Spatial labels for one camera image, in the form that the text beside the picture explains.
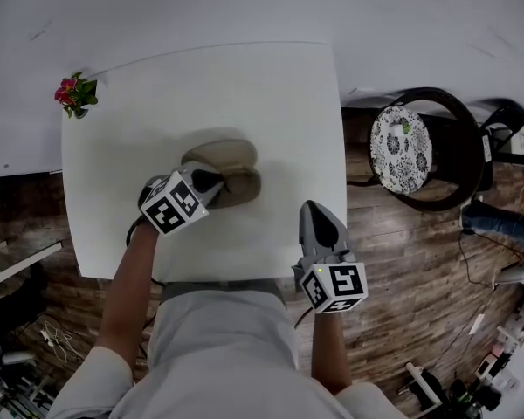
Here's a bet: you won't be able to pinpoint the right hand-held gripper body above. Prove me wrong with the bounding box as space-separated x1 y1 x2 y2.
292 203 369 315

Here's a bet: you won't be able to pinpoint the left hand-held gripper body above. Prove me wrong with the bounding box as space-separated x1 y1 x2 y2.
138 168 224 237

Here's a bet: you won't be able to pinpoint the beige glasses case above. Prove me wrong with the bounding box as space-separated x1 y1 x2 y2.
180 138 264 211

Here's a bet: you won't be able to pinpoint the person's right forearm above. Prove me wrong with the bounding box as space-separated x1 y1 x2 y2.
310 309 355 397

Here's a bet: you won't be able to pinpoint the person's left forearm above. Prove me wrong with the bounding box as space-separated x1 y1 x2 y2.
96 222 159 371

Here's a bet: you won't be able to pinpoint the white square table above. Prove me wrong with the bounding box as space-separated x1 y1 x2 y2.
59 40 349 281

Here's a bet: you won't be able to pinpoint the floral round seat cushion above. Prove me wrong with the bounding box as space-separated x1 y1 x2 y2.
369 104 434 196

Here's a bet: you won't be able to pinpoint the small white object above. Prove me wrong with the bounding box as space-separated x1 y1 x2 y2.
385 120 412 140

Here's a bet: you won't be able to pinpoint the person's white shirt torso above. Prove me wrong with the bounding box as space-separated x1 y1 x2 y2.
45 278 408 419

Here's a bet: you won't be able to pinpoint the dark round-backed chair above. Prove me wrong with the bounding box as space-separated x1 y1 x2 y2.
341 86 486 215

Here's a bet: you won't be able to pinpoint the red flowers in small pot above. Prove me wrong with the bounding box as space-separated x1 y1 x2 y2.
52 71 100 120

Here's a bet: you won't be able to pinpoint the black table white legs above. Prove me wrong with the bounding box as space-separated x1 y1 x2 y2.
0 169 66 285

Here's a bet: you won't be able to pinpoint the black folding chair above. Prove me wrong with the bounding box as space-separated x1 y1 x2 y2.
477 98 524 194

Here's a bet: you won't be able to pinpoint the white charging cable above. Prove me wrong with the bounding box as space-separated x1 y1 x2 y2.
38 318 86 367

